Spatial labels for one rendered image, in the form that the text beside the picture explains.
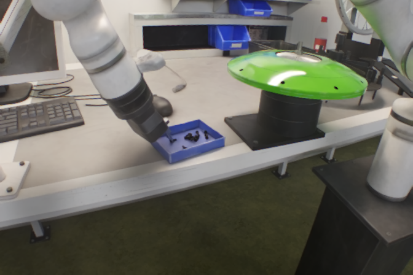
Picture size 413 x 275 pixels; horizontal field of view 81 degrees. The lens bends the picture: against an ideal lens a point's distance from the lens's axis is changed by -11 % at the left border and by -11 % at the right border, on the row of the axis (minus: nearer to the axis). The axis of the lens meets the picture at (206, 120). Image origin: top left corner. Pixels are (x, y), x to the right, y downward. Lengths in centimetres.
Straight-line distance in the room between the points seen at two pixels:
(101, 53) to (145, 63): 8
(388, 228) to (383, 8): 38
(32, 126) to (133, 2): 85
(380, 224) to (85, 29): 59
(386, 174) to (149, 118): 48
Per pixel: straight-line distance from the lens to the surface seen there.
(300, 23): 186
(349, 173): 70
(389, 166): 62
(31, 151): 63
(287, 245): 163
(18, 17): 49
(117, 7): 136
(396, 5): 47
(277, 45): 142
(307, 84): 51
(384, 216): 61
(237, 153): 55
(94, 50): 40
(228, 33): 153
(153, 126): 48
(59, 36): 93
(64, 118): 70
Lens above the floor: 121
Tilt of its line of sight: 25 degrees down
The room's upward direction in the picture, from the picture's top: 3 degrees clockwise
